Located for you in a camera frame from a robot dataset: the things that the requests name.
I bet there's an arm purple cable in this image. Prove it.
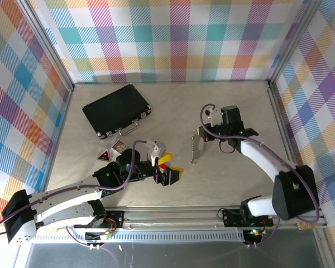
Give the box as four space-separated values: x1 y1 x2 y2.
200 103 323 224
0 139 154 238

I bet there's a thin purple base cable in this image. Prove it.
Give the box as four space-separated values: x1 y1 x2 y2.
65 226 119 268
244 217 282 249

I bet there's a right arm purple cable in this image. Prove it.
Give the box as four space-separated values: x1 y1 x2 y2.
200 103 323 224

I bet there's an aluminium frame side rail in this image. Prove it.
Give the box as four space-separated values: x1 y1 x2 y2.
37 83 76 209
266 80 309 207

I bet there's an aluminium frame post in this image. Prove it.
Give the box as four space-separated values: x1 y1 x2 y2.
15 0 75 93
267 0 324 84

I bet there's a silver metal keyring with chain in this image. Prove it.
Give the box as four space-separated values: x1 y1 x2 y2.
189 128 208 166

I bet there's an aluminium frame long rail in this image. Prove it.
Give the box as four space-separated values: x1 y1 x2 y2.
104 205 329 232

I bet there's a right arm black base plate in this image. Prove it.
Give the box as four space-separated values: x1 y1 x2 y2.
222 208 275 227

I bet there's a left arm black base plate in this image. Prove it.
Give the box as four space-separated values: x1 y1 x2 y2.
90 209 126 232

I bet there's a slotted grey cable duct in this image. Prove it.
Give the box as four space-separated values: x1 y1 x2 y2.
30 231 246 244

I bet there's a black triangle card red mark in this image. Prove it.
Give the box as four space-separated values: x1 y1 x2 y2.
97 149 113 162

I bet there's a black briefcase with metal handle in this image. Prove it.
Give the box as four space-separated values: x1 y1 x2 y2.
82 84 152 140

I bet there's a purple picture card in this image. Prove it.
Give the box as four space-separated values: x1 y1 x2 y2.
111 140 129 154

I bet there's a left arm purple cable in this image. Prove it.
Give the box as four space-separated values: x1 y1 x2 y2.
0 139 154 238

